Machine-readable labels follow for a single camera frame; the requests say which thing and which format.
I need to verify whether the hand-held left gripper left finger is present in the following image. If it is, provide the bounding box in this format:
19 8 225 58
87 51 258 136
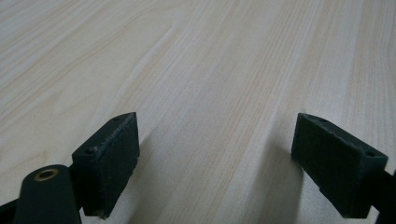
71 112 141 220

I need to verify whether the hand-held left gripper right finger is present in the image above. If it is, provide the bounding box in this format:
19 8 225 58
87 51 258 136
290 112 389 219

